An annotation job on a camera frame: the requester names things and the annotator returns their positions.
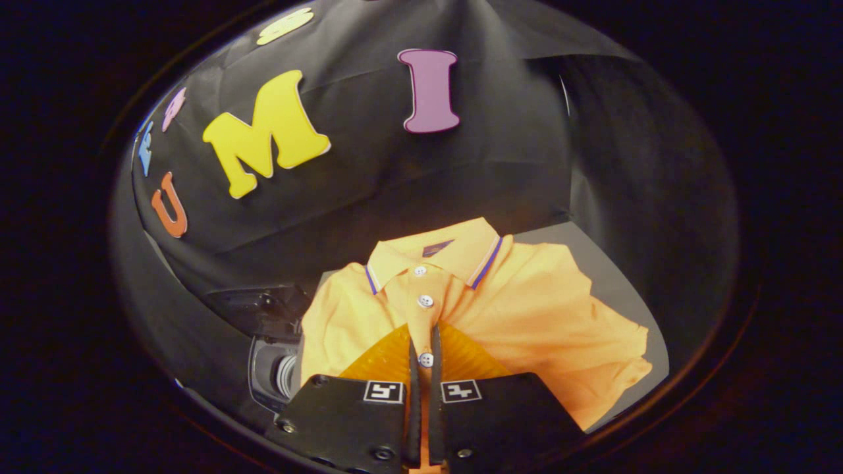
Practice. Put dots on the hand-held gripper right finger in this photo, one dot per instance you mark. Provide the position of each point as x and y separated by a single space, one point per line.
500 421

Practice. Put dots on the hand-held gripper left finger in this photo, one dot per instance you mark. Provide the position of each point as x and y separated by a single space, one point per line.
355 421

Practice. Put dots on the orange polo shirt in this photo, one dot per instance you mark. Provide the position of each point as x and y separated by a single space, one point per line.
527 309

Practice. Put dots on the dark washing machine lid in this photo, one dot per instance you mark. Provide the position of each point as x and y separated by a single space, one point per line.
263 306

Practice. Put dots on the beige cabinet with dark top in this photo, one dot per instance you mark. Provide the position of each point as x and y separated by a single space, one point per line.
593 260

